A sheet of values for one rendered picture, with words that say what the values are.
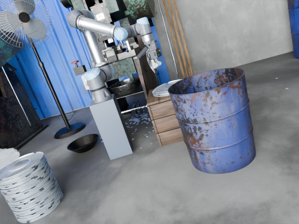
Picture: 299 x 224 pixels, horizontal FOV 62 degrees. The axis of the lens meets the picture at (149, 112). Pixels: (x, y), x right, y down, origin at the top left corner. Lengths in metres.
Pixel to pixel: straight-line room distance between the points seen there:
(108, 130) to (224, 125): 0.90
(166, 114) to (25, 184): 0.98
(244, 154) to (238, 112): 0.25
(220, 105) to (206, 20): 2.49
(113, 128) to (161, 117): 0.36
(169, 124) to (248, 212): 0.87
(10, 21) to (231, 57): 2.71
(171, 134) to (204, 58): 2.02
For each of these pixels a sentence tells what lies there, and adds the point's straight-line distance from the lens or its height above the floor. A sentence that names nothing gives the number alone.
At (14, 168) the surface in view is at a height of 0.31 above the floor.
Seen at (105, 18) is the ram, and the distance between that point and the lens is 2.46.
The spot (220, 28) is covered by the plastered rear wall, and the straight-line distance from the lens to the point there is 3.66.
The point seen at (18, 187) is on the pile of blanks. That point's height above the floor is 0.23.
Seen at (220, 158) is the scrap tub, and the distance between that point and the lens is 1.36.
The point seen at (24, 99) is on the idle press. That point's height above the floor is 0.48.
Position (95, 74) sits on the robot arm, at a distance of 1.79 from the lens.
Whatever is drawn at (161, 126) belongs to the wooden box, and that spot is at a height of 0.16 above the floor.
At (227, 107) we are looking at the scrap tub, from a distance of 1.25.
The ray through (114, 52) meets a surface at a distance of 2.36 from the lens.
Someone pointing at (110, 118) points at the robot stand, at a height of 0.32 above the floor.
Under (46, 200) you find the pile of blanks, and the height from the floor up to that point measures 0.07.
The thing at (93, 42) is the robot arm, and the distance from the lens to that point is 1.91.
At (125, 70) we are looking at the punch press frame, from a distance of 2.29.
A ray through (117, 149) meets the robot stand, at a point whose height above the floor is 0.07.
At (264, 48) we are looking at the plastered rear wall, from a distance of 3.81.
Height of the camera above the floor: 0.81
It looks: 17 degrees down
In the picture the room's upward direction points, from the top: 18 degrees counter-clockwise
